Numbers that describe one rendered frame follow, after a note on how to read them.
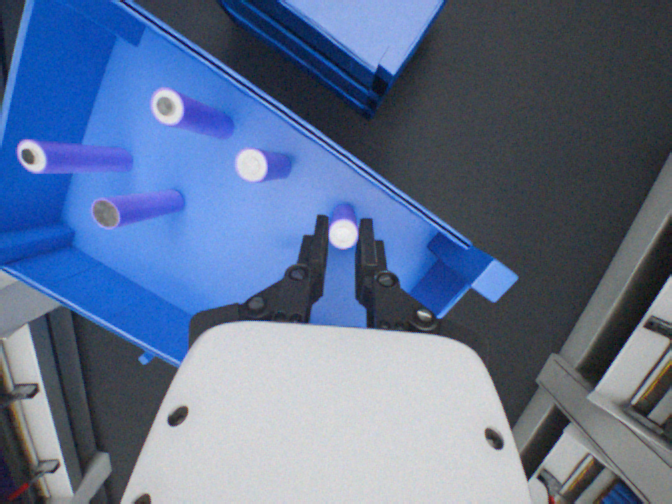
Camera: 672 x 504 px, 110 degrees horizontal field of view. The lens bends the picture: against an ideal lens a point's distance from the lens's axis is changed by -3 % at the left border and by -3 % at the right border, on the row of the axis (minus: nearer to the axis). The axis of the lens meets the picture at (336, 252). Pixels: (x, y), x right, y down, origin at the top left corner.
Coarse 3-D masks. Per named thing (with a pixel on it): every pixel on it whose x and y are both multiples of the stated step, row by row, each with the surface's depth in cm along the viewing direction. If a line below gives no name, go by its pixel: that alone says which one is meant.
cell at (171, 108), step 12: (156, 96) 12; (168, 96) 12; (180, 96) 12; (156, 108) 12; (168, 108) 12; (180, 108) 12; (192, 108) 13; (204, 108) 14; (168, 120) 13; (180, 120) 13; (192, 120) 13; (204, 120) 14; (216, 120) 16; (228, 120) 17; (204, 132) 15; (216, 132) 16; (228, 132) 18
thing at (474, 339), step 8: (440, 320) 11; (448, 320) 11; (408, 328) 11; (440, 328) 10; (448, 328) 10; (456, 328) 10; (464, 328) 10; (448, 336) 10; (456, 336) 10; (464, 336) 10; (472, 336) 10; (480, 336) 10; (472, 344) 10; (480, 344) 10; (480, 352) 10
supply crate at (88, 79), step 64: (64, 0) 12; (128, 0) 12; (64, 64) 15; (128, 64) 17; (192, 64) 17; (0, 128) 14; (64, 128) 17; (128, 128) 19; (256, 128) 18; (0, 192) 16; (64, 192) 20; (128, 192) 20; (192, 192) 20; (256, 192) 20; (320, 192) 20; (384, 192) 20; (0, 256) 16; (64, 256) 20; (128, 256) 22; (192, 256) 22; (256, 256) 22; (448, 256) 17; (128, 320) 19; (320, 320) 23
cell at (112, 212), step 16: (160, 192) 18; (176, 192) 20; (96, 208) 14; (112, 208) 14; (128, 208) 15; (144, 208) 16; (160, 208) 17; (176, 208) 19; (112, 224) 14; (128, 224) 15
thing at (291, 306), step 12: (300, 264) 12; (288, 276) 11; (300, 276) 11; (288, 288) 10; (300, 288) 11; (288, 300) 10; (300, 300) 10; (276, 312) 10; (288, 312) 10; (300, 312) 10
